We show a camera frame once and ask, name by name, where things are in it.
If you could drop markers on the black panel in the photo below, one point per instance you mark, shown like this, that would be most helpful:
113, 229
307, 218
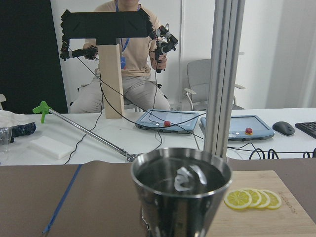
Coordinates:
30, 70

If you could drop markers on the white foam block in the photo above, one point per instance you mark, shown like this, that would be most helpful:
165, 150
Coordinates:
51, 147

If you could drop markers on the wooden post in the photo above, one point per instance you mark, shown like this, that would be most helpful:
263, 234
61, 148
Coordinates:
111, 80

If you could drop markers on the blue teach pendant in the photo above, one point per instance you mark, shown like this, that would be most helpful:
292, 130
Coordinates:
181, 122
249, 127

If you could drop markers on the steel cocktail jigger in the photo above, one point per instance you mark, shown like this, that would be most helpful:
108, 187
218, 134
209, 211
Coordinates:
180, 190

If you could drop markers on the black teleoperation controller left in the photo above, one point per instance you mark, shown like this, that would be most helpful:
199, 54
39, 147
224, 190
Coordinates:
89, 53

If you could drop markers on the black teleoperation controller right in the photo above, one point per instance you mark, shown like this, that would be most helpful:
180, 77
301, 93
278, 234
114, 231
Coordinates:
165, 41

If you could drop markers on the grey office chair right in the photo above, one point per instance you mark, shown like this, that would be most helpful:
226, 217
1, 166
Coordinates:
198, 73

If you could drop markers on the green handled reach grabber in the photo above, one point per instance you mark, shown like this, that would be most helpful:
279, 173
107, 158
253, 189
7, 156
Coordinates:
44, 109

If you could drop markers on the bamboo cutting board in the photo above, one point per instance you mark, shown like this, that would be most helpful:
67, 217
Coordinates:
290, 220

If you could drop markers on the black keyboard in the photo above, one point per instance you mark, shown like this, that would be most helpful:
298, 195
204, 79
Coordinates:
307, 127

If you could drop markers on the clear plastic bag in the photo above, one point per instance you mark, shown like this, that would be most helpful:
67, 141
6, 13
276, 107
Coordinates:
5, 139

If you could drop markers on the aluminium frame post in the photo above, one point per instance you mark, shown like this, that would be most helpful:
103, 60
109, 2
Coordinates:
228, 19

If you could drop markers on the black teleoperation controller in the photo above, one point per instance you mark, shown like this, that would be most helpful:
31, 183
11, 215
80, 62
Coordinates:
165, 41
89, 53

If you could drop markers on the black computer mouse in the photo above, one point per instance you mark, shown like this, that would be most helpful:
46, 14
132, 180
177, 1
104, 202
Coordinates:
284, 128

